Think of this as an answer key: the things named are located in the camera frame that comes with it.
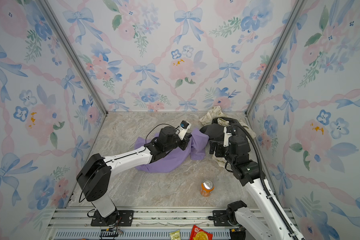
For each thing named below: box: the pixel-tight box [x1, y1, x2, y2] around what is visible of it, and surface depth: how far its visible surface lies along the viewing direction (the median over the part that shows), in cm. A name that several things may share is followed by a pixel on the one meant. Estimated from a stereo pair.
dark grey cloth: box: [199, 117, 240, 141], surface depth 90 cm
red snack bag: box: [189, 224, 214, 240], surface depth 70 cm
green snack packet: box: [169, 229, 181, 240], surface depth 70 cm
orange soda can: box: [200, 179, 215, 197], surface depth 76 cm
